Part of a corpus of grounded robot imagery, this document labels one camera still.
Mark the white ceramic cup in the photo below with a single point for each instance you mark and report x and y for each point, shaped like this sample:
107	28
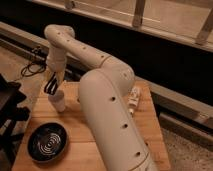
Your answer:
58	101

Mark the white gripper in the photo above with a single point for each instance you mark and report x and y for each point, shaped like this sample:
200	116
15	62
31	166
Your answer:
56	79

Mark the black stand left edge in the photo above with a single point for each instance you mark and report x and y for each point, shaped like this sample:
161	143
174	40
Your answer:
10	97

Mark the wooden chair leg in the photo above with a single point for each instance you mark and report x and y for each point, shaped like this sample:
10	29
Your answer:
138	13
205	30

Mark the wooden chair leg right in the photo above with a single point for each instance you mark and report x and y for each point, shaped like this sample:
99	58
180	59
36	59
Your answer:
205	30

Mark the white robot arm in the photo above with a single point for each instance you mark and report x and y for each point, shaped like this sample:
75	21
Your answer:
101	94

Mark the dark patterned ceramic bowl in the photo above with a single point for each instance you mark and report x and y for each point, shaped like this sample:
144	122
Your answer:
47	142

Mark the wooden chair leg center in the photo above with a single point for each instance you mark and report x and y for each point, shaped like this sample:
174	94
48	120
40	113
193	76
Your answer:
138	13

